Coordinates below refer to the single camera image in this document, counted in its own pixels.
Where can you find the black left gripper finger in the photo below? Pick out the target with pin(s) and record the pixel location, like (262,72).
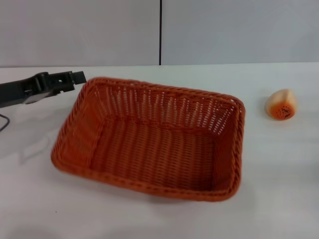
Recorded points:
(37,97)
(66,79)

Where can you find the orange woven plastic basket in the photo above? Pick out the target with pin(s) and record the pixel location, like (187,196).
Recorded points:
(154,149)

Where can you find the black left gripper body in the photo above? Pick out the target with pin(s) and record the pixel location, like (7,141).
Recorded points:
(13,92)

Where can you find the peach-coloured toy fruit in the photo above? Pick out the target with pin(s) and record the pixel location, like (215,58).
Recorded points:
(280,103)

